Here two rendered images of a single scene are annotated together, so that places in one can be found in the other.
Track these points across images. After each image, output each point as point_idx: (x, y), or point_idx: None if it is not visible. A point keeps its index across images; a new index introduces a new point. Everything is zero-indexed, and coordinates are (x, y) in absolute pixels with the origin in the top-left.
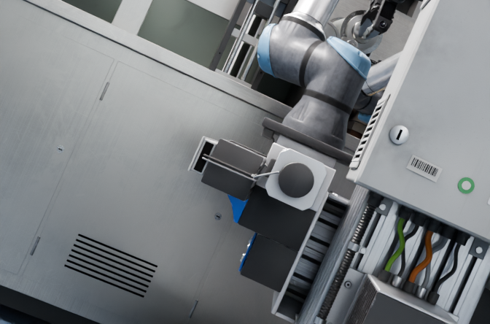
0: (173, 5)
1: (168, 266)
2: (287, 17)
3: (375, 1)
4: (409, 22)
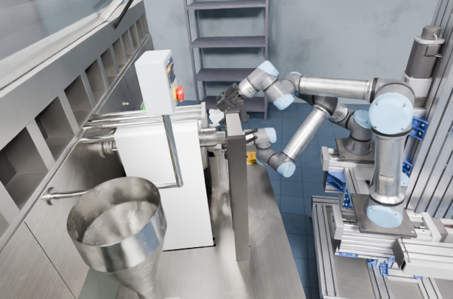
0: (87, 293)
1: None
2: (402, 201)
3: (229, 106)
4: (129, 69)
